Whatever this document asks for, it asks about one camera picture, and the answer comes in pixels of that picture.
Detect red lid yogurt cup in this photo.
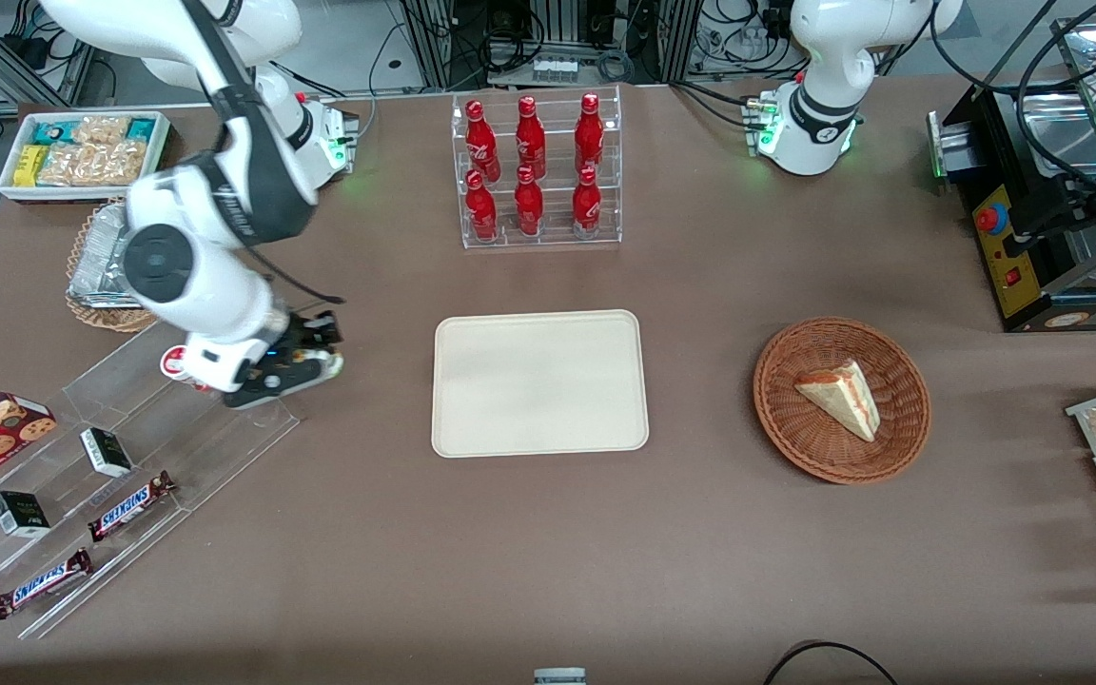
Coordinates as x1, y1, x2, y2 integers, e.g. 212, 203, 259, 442
161, 345, 197, 389

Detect small clear cracker bag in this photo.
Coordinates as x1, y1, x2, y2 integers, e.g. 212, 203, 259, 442
72, 115, 131, 147

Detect black sealing machine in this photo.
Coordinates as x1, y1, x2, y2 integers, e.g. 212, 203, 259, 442
927, 14, 1096, 334

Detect red cola bottle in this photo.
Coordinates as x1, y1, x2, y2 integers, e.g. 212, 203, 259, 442
575, 92, 605, 175
465, 99, 501, 182
514, 166, 544, 237
465, 170, 499, 242
515, 95, 547, 180
572, 166, 602, 240

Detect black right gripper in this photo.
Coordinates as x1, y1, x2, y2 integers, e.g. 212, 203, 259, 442
266, 309, 345, 368

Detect black cable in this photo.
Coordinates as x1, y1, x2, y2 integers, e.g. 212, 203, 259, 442
762, 641, 899, 685

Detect light wicker basket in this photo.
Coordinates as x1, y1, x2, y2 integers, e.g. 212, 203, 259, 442
66, 198, 161, 333

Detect white plastic snack bin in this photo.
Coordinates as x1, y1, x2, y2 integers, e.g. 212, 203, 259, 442
0, 110, 171, 204

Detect brown round wicker basket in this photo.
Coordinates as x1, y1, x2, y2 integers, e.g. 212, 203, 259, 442
753, 317, 932, 485

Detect large clear cracker bag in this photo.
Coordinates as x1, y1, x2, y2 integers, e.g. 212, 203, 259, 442
37, 140, 148, 187

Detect clear acrylic tiered stand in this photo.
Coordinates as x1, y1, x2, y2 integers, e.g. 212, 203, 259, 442
0, 319, 302, 640

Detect wrapped sandwich wedge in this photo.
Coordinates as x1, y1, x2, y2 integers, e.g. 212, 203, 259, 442
793, 359, 882, 443

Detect yellow snack packet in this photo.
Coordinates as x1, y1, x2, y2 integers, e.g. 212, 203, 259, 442
13, 145, 49, 187

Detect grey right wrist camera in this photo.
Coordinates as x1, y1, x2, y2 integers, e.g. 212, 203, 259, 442
224, 366, 321, 411

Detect small black box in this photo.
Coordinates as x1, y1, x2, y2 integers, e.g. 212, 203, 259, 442
0, 490, 51, 539
80, 427, 134, 479

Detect beige plastic tray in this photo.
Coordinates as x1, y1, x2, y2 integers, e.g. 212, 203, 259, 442
431, 309, 650, 459

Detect clear acrylic bottle rack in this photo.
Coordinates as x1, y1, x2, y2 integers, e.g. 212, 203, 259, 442
451, 85, 623, 250

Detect silver foil tray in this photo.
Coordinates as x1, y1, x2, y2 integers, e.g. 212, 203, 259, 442
69, 202, 145, 310

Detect Snickers chocolate bar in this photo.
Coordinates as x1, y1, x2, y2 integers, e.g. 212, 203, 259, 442
87, 470, 178, 543
0, 548, 94, 621

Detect aluminium equipment frame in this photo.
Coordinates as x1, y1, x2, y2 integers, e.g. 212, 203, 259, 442
401, 0, 701, 91

